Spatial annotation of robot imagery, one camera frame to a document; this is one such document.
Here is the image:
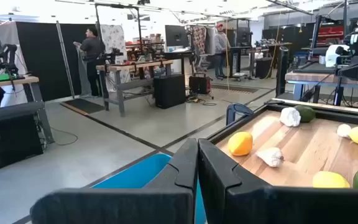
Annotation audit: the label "red patterned cloth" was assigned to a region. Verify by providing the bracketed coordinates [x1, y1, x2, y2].
[193, 26, 207, 55]

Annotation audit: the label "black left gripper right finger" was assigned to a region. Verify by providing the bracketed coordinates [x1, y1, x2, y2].
[199, 139, 358, 224]

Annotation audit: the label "white garlic bulb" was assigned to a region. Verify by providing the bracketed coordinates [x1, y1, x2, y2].
[336, 123, 352, 139]
[255, 147, 285, 168]
[279, 107, 301, 128]

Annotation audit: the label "black gantry frame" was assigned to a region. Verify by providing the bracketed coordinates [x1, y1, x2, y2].
[94, 2, 144, 63]

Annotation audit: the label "grey curtain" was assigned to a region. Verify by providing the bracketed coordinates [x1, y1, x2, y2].
[73, 42, 92, 96]

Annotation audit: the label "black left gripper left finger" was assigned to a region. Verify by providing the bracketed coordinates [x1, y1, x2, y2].
[29, 138, 199, 224]

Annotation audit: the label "person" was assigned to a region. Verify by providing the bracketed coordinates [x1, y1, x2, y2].
[73, 27, 107, 98]
[213, 23, 232, 79]

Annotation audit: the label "black computer monitor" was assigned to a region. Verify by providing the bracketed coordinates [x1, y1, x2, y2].
[165, 24, 190, 47]

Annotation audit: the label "black computer tower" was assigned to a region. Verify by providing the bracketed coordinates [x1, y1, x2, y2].
[0, 102, 45, 170]
[153, 73, 186, 110]
[255, 57, 275, 79]

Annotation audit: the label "blue plastic basket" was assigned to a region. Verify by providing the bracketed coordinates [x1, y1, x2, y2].
[91, 152, 208, 224]

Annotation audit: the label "black desk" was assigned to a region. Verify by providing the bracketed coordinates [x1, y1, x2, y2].
[162, 49, 198, 77]

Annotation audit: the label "black curtain partition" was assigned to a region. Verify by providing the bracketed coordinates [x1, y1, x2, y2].
[16, 21, 98, 102]

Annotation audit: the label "wooden workbench blue legs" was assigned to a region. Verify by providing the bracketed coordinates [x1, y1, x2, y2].
[284, 71, 358, 103]

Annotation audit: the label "yellow hanging cable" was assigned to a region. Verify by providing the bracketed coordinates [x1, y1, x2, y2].
[224, 18, 231, 91]

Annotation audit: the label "red tool cabinet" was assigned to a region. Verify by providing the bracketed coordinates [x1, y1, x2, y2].
[317, 25, 344, 44]

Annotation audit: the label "white floral cloth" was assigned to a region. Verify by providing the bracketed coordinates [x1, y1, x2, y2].
[100, 24, 130, 91]

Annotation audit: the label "white plastic object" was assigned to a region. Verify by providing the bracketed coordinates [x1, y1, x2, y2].
[324, 44, 351, 68]

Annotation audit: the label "black upright post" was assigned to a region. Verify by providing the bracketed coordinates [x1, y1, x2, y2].
[275, 45, 290, 97]

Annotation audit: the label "wooden top workbench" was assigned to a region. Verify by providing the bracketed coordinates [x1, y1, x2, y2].
[0, 75, 55, 144]
[96, 59, 174, 118]

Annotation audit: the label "red black equipment case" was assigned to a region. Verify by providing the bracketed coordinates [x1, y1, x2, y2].
[188, 73, 213, 95]

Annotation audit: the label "dark blue chair back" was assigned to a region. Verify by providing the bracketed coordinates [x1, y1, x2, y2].
[226, 103, 254, 126]

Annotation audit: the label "black floor mat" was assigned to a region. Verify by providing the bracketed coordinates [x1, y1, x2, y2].
[211, 83, 259, 94]
[60, 98, 105, 115]

